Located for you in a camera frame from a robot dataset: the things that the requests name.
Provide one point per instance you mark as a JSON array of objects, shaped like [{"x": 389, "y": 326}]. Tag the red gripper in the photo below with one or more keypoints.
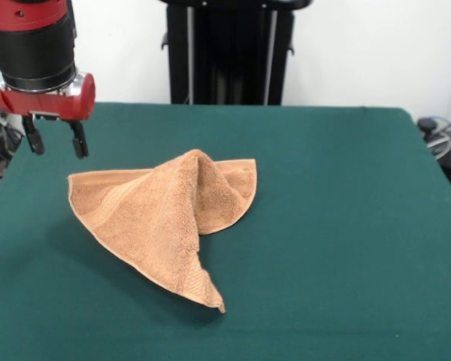
[{"x": 49, "y": 103}]

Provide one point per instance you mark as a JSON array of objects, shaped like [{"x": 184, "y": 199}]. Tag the orange terry towel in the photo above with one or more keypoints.
[{"x": 143, "y": 225}]

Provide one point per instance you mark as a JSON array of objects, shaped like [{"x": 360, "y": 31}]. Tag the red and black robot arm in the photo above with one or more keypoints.
[{"x": 30, "y": 49}]

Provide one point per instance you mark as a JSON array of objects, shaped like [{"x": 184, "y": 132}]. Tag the dark green table cloth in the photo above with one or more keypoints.
[{"x": 323, "y": 244}]

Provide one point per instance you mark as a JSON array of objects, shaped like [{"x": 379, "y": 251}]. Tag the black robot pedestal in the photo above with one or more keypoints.
[{"x": 233, "y": 56}]

